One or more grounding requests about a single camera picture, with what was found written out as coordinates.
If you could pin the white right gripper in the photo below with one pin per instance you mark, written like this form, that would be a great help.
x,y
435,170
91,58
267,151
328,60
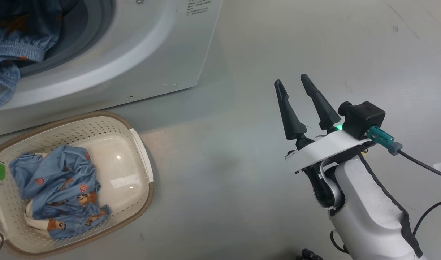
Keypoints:
x,y
325,150

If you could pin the blue cartoon shirt cream collar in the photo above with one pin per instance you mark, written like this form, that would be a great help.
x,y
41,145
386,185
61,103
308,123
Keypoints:
x,y
57,177

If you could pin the blue cartoon pants elastic waist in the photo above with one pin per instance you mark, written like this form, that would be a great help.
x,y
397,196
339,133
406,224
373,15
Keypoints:
x,y
21,36

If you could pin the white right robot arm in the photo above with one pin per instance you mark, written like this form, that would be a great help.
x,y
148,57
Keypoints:
x,y
368,206

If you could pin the white front-load washing machine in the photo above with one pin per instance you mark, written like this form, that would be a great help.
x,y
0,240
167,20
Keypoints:
x,y
133,54

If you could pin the cream perforated laundry basket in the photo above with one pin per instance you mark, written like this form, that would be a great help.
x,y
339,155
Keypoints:
x,y
122,169

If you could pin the black connector cluster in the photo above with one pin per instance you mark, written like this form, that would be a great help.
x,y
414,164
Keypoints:
x,y
308,254

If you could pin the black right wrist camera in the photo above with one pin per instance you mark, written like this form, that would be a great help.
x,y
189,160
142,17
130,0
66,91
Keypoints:
x,y
363,117

